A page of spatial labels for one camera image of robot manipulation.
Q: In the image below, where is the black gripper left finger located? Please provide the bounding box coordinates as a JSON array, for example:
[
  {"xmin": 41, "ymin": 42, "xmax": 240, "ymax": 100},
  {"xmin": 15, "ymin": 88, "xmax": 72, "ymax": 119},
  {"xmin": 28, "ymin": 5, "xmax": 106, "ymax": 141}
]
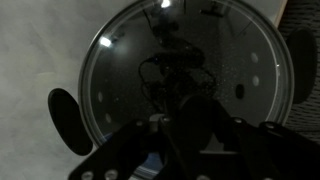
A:
[{"xmin": 68, "ymin": 114, "xmax": 193, "ymax": 180}]

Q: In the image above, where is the dark grey patterned sofa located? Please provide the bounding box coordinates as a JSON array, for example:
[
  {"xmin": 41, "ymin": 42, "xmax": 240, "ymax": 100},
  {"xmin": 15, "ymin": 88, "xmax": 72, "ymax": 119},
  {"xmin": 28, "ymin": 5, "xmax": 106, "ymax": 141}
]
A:
[{"xmin": 277, "ymin": 0, "xmax": 320, "ymax": 144}]

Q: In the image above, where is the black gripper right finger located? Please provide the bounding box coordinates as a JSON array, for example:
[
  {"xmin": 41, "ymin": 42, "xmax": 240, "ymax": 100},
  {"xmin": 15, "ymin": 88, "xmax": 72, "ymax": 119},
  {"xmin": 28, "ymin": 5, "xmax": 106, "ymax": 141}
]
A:
[{"xmin": 213, "ymin": 99, "xmax": 320, "ymax": 180}]

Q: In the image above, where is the black cooking pot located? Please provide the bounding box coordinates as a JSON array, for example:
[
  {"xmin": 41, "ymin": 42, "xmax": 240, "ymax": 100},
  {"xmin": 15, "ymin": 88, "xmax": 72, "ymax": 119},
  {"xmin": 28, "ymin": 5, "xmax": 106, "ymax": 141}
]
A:
[{"xmin": 47, "ymin": 0, "xmax": 318, "ymax": 180}]

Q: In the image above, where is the glass lid with black knob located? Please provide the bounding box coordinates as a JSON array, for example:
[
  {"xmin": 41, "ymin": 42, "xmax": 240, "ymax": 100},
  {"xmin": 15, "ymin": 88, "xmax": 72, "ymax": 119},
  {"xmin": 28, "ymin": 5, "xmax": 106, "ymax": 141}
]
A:
[{"xmin": 78, "ymin": 0, "xmax": 296, "ymax": 180}]

